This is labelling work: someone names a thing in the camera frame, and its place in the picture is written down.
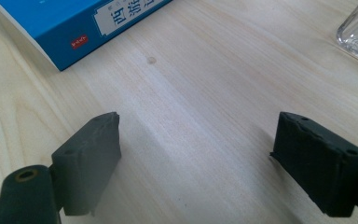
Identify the blue book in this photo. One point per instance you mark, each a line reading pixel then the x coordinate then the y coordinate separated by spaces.
pixel 59 28

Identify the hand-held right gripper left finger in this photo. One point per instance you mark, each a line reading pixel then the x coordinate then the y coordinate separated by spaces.
pixel 84 168

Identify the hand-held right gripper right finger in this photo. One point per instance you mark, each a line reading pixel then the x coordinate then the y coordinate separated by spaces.
pixel 317 161

